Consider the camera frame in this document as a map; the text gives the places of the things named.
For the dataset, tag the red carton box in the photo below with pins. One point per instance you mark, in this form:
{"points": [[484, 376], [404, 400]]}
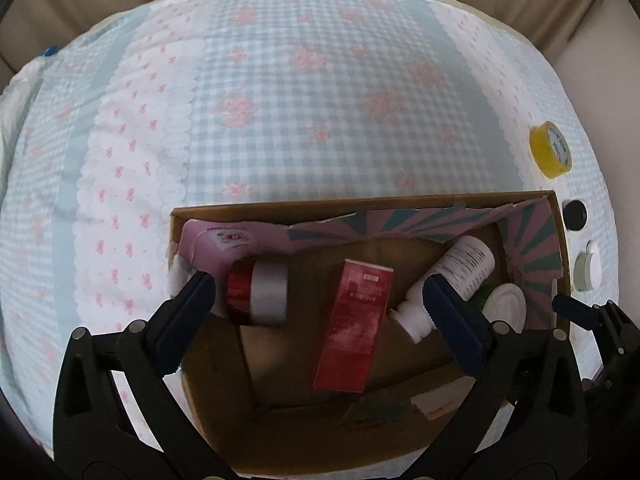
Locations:
{"points": [[358, 307]]}

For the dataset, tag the checkered floral bed sheet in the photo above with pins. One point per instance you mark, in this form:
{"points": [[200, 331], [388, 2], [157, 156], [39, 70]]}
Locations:
{"points": [[195, 102]]}

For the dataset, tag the yellow tape roll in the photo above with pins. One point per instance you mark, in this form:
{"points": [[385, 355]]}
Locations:
{"points": [[550, 150]]}

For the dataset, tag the small dark bottle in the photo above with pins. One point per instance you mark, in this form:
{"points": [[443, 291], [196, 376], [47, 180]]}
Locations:
{"points": [[575, 215]]}

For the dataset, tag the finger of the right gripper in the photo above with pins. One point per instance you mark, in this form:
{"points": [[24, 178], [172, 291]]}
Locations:
{"points": [[616, 335]]}

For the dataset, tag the white pill bottle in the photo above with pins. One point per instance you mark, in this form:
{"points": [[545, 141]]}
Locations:
{"points": [[450, 279]]}

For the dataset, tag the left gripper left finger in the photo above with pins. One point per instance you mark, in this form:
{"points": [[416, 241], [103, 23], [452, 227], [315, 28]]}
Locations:
{"points": [[114, 416]]}

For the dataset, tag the red cap jar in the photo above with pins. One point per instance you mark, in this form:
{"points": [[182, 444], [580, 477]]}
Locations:
{"points": [[256, 291]]}

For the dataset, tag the cardboard box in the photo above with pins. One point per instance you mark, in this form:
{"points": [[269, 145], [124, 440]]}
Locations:
{"points": [[316, 357]]}

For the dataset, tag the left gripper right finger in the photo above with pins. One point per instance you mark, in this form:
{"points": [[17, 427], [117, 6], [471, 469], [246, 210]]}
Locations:
{"points": [[524, 417]]}

